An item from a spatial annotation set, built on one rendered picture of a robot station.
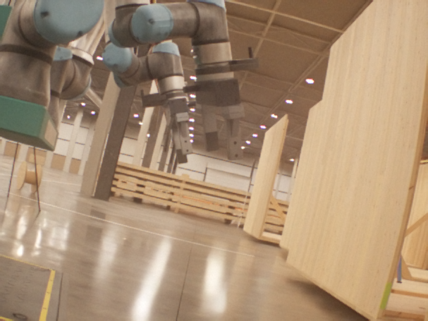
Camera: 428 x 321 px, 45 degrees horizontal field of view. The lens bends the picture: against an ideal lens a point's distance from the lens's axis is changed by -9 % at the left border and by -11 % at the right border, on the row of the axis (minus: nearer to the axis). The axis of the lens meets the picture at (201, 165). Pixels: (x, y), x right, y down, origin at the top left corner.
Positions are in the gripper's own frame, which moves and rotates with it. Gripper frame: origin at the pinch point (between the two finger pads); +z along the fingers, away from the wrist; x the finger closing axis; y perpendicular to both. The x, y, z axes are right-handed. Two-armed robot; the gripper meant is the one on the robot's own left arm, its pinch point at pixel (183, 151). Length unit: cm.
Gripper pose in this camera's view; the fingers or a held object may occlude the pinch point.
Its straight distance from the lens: 153.2
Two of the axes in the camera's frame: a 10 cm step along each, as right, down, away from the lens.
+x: -1.2, 1.7, 9.8
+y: 9.7, -1.7, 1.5
